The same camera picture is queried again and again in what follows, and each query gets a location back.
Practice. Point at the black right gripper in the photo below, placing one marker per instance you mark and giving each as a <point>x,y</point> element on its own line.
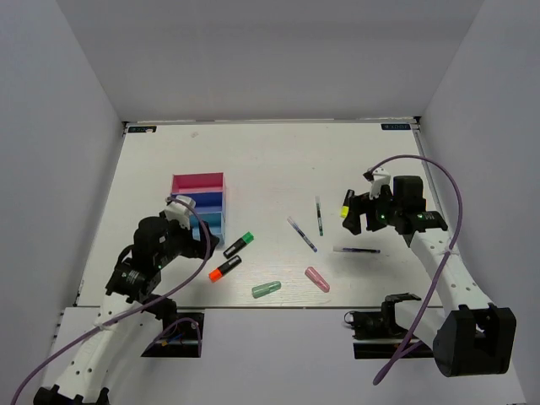
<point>360,204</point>

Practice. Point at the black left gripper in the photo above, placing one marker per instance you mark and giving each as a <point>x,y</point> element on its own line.
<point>195,248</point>

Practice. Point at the yellow cap black highlighter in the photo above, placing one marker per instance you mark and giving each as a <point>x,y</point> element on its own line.
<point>346,203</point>

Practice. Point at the orange cap black highlighter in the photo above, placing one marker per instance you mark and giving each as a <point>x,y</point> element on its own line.
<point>224,268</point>

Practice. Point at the green cap black highlighter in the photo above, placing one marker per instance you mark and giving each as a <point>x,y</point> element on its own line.
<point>238,245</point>

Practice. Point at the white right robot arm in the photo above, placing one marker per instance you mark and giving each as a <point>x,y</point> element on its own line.
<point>472,335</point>

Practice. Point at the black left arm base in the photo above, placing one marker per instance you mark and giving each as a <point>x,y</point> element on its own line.
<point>183,341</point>

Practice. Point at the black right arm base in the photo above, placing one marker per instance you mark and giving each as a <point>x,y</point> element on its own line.
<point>373,339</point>

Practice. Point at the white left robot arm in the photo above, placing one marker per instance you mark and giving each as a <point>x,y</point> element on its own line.
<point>129,305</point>

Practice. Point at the purple ink pen refill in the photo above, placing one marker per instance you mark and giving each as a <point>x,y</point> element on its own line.
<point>355,250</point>

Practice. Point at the green ink pen refill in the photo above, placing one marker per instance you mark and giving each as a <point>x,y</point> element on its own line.
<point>318,216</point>

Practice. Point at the blue ink pen refill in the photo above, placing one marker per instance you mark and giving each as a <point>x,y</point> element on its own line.
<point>302,234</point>

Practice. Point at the pink blue tiered organizer box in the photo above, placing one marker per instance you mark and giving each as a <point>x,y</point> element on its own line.
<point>208,191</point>

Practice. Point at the right corner table sticker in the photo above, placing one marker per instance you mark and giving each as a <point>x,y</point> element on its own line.
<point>395,127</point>

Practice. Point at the corner table sticker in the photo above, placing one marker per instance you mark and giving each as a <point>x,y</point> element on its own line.
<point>142,129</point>
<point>395,127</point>

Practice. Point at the left corner table sticker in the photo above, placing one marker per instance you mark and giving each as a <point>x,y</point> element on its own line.
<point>142,129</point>

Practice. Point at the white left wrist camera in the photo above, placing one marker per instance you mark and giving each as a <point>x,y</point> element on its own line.
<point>179,208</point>

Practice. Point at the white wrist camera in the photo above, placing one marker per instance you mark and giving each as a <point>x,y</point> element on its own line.
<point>179,208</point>
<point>377,178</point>

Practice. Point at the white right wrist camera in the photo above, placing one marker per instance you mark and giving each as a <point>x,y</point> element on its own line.
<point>377,178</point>

